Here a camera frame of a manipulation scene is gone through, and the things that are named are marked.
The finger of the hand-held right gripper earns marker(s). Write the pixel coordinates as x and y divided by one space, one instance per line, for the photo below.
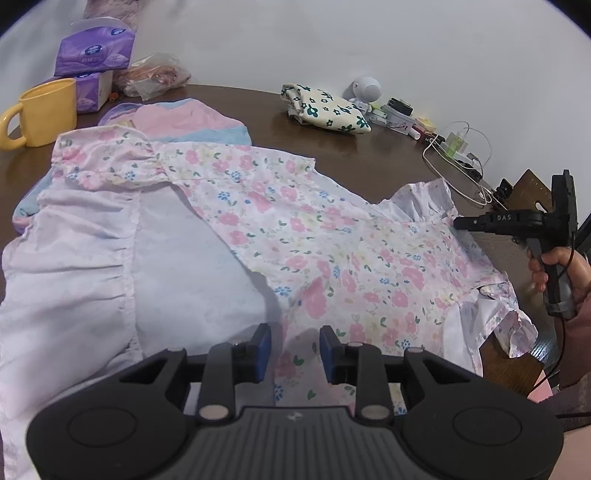
498 221

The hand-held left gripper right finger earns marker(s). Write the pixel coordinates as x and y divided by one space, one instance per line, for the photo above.
328 355

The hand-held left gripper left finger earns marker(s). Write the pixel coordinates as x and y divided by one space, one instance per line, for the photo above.
262 353

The pink floral dress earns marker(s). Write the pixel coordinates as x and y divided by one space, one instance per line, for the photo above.
295 230

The person's right forearm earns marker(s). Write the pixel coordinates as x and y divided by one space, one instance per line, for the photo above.
579 350

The person's right hand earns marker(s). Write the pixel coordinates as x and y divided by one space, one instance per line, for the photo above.
577 272

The black binder clip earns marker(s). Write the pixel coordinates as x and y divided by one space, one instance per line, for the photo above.
503 189

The brown wooden board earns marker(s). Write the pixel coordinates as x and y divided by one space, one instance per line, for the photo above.
526 189

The white power strip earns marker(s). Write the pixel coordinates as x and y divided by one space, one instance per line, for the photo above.
461 161

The green bottle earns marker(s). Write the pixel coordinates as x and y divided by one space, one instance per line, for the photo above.
456 144

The white lip balm tube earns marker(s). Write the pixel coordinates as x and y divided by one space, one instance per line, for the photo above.
414 134

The pink yellow sticky notes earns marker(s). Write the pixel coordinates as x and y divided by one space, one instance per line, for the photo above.
425 123

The black charger box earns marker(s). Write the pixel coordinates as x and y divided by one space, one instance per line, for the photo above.
400 107

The green white small pack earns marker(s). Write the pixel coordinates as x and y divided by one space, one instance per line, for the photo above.
378 113

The white robot speaker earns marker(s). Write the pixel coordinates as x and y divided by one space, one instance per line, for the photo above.
367 87

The folded cream green-flower cloth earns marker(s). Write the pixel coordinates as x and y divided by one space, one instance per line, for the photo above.
332 113

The person's lap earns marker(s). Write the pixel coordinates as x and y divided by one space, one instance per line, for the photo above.
579 452

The pastel striped shirt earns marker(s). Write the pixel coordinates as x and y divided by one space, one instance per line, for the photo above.
184 115

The clear plastic snack bag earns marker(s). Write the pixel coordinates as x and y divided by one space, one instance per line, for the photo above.
152 76

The purple tissue pack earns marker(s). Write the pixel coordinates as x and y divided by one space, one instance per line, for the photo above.
92 48
90 94

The yellow mug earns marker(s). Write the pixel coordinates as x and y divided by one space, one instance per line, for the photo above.
51 115

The pink wrapped vase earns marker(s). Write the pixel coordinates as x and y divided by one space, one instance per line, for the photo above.
115 9

